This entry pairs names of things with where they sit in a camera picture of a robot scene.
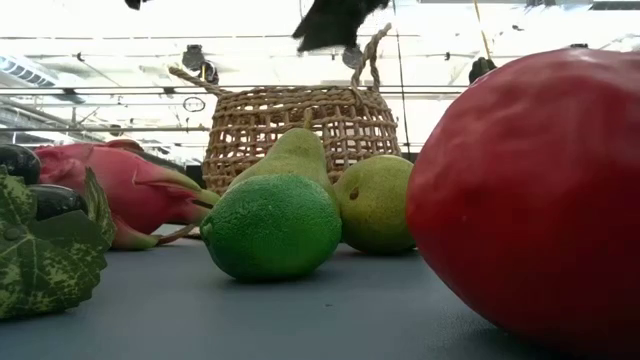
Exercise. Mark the black background monitor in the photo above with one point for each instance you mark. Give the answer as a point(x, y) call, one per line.
point(195, 176)

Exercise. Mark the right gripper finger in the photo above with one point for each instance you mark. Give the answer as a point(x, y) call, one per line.
point(335, 30)

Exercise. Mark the red strawberry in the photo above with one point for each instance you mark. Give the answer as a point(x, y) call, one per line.
point(530, 200)

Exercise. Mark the pink dragon fruit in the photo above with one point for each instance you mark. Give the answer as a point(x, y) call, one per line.
point(125, 190)

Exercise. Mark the green cactus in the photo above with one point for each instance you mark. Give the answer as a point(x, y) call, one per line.
point(481, 70)

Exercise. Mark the black grape bunch with leaf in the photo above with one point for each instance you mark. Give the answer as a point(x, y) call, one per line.
point(45, 260)

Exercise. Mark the green pear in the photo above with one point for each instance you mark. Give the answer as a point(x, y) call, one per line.
point(295, 155)
point(375, 210)

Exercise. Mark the small green lime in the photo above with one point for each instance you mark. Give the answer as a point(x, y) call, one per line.
point(272, 227)

